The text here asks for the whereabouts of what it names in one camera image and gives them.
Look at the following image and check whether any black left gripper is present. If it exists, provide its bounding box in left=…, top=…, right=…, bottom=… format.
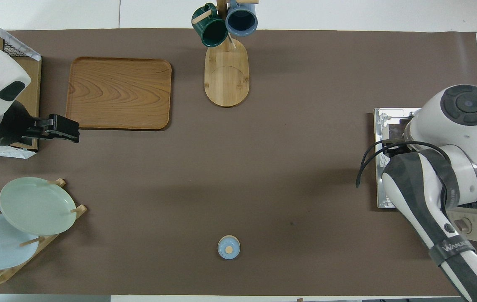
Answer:
left=0, top=101, right=80, bottom=147

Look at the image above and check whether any glass oven door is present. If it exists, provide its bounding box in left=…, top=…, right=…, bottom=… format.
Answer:
left=373, top=108, right=421, bottom=209

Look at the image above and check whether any marbled white shelf panel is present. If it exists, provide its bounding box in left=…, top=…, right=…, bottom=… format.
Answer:
left=0, top=142, right=37, bottom=159

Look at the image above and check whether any brown wooden tray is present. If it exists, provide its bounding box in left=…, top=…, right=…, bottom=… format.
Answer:
left=66, top=57, right=172, bottom=131

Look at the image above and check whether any pale green plate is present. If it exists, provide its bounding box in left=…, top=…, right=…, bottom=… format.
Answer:
left=0, top=177, right=77, bottom=236

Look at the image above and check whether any wooden plate rack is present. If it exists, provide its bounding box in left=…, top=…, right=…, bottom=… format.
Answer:
left=0, top=178, right=88, bottom=290

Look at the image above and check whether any white folded cloth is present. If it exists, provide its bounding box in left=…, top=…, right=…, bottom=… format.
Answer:
left=0, top=10, right=41, bottom=61

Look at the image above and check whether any bamboo mug rack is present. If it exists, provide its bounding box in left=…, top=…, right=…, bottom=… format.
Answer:
left=192, top=0, right=260, bottom=107

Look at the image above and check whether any dark green mug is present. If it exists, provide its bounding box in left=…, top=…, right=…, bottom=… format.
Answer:
left=192, top=3, right=229, bottom=47

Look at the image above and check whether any small blue dome bell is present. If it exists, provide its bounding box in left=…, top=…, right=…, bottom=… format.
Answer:
left=217, top=235, right=241, bottom=260

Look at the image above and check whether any brown table mat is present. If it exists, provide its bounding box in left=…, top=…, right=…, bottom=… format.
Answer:
left=0, top=29, right=477, bottom=295

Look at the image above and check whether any blue mug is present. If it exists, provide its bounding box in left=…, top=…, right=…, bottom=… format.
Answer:
left=225, top=0, right=259, bottom=36

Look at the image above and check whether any wooden wire mesh shelf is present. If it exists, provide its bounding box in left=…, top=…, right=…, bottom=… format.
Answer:
left=0, top=10, right=42, bottom=159

